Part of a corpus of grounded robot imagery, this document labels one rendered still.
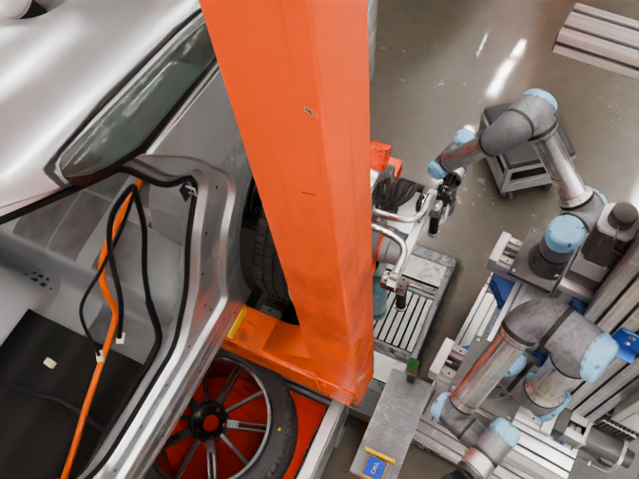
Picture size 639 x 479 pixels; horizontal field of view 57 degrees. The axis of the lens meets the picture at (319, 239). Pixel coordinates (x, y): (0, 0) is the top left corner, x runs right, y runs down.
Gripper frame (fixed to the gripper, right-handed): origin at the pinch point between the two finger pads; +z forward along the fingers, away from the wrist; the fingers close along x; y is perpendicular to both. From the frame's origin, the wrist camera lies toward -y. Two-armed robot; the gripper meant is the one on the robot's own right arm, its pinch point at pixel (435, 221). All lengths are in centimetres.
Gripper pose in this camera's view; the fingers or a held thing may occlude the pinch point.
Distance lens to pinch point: 230.7
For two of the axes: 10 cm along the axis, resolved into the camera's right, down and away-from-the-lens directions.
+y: -0.9, -4.9, -8.7
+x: 9.0, 3.3, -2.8
